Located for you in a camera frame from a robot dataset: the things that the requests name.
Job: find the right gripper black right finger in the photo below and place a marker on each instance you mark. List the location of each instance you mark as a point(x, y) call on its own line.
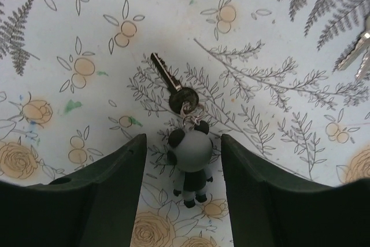
point(272, 207)

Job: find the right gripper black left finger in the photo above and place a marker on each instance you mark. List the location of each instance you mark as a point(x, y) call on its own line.
point(94, 206)

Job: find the panda figure keychain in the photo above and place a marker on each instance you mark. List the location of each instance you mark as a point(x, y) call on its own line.
point(190, 152)

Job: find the silver key with ring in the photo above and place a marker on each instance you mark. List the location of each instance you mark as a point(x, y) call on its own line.
point(182, 100)

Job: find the floral patterned table mat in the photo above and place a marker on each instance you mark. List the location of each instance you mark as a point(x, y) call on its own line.
point(77, 83)

